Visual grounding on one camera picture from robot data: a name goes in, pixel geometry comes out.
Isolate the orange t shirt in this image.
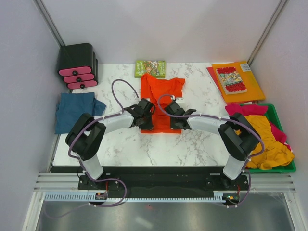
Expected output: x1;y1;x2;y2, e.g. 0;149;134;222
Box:
141;74;185;134

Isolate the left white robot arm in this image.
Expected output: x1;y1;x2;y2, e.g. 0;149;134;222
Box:
65;98;155;189

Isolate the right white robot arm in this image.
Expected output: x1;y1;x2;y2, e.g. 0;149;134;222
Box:
164;101;262;190

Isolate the green paperback book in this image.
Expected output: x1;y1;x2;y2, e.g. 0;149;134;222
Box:
134;60;166;78

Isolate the red folder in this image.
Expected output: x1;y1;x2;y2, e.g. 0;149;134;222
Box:
206;67;221;91

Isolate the red comic book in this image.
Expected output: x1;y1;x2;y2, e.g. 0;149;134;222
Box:
216;67;247;95

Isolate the magenta t shirt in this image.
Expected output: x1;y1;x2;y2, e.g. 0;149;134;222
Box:
225;103;292;152

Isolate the blue folded t shirt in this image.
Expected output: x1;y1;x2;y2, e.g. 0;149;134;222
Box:
55;92;106;135

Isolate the orange folder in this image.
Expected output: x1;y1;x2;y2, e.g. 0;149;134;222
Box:
212;61;265;103

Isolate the black pink drawer unit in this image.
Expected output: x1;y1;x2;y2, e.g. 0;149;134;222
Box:
56;43;98;90

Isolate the green plastic bin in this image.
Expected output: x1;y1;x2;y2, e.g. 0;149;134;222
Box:
249;103;296;173

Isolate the yellow t shirt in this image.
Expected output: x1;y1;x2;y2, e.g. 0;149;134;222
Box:
245;115;294;170

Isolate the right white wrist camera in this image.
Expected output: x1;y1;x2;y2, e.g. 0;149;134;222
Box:
171;95;185;104

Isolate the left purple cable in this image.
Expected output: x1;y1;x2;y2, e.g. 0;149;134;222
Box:
44;79;140;219

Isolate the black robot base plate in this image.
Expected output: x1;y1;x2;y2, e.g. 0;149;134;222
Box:
51;166;249;199

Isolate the white slotted cable duct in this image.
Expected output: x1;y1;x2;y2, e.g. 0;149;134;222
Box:
44;192;226;203

